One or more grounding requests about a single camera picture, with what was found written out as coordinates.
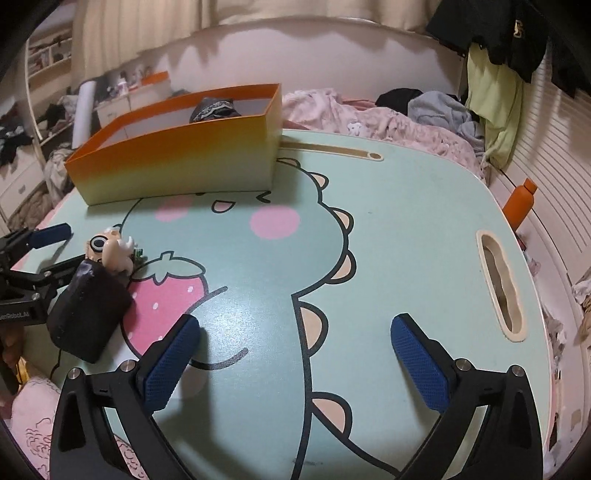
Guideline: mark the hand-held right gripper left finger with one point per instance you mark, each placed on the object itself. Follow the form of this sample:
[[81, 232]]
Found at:
[[168, 364]]

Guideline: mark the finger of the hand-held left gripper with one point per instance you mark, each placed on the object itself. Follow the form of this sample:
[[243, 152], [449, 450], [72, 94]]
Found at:
[[60, 272], [51, 233]]

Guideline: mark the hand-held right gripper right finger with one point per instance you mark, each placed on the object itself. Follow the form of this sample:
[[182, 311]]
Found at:
[[420, 364]]

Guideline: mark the dark brown pouch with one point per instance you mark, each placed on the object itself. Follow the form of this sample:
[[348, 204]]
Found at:
[[87, 314]]

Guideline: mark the cream cartoon toy figure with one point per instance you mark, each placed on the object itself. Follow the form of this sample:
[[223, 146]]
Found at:
[[111, 249]]

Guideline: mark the orange cardboard box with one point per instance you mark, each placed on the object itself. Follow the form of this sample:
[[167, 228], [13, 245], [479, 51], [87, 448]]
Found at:
[[184, 157]]

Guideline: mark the black lace cloth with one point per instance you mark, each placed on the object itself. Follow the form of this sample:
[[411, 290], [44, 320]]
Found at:
[[214, 110]]

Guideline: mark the person's left hand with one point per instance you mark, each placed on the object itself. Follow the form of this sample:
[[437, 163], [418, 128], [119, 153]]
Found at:
[[9, 353]]

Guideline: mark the pale crumpled clothes pile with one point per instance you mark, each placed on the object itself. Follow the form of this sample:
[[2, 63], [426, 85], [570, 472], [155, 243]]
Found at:
[[57, 166]]

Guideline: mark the pink printed fleece cloth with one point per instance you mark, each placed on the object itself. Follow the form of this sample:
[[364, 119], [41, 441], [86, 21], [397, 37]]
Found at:
[[32, 415]]

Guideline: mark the tall white paper tube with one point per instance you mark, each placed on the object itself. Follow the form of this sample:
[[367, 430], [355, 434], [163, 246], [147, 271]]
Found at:
[[83, 115]]

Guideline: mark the white nightstand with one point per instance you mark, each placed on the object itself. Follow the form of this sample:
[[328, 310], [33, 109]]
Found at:
[[120, 104]]

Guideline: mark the cluster of small bottles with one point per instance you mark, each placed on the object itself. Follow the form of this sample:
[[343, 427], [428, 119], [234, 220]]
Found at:
[[122, 81]]

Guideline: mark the beige crumpled cloth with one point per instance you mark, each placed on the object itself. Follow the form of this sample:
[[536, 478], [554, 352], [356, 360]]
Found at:
[[582, 300]]

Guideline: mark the orange flat box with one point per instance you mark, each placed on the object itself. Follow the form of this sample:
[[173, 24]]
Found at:
[[154, 78]]

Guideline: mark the orange bottle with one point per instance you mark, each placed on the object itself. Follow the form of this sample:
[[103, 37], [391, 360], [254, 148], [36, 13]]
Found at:
[[519, 203]]

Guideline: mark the pink floral blanket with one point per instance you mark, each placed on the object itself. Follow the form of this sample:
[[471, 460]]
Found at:
[[369, 120]]

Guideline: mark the grey clothes pile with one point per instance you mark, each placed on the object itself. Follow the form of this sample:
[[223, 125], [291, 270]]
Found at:
[[443, 113]]

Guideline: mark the black clothes heap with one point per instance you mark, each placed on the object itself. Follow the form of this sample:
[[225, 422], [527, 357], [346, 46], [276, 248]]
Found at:
[[399, 99]]

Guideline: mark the yellow-green hanging garment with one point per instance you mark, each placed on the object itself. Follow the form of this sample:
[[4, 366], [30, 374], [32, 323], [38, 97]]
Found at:
[[494, 106]]

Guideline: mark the beige curtain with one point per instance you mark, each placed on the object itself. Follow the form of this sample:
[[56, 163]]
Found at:
[[231, 18]]

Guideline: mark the black hanging garment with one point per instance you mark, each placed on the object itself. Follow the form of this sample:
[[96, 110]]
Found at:
[[570, 55], [503, 27]]

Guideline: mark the white wall shelf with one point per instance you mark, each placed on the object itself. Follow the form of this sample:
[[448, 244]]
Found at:
[[46, 50]]

